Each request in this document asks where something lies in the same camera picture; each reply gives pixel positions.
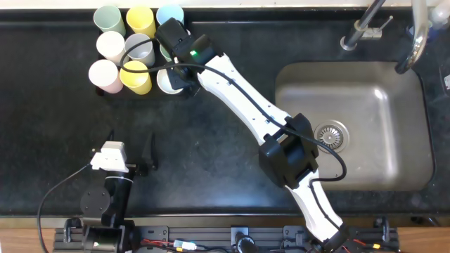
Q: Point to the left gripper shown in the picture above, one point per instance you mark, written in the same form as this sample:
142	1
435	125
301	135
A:
137	169

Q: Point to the yellow cup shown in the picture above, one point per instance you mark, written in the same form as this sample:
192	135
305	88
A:
140	19
135	82

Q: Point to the white cup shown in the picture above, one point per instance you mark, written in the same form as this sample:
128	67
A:
162	82
110	45

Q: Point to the pink cup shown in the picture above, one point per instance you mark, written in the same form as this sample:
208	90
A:
103	74

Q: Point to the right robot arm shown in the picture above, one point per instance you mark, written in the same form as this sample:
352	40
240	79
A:
239	95

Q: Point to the black tray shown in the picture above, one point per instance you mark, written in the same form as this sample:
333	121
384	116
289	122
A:
158	97

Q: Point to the grey cup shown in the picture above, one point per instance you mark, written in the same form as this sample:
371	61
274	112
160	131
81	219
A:
140	49

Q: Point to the pale green cup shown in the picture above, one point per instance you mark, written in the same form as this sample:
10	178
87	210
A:
107	17
164	52

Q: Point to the blue cup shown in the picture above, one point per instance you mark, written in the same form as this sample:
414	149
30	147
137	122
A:
170	12

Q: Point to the steel tap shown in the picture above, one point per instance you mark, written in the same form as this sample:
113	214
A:
355	31

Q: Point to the steel sink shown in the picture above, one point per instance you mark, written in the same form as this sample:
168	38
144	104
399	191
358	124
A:
386	123

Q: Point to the blue soap bottle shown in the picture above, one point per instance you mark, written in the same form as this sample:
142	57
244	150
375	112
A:
439	15

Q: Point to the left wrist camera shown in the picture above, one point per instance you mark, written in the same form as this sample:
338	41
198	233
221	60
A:
110	156

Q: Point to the mounting rail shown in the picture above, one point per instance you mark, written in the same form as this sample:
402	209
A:
211	235

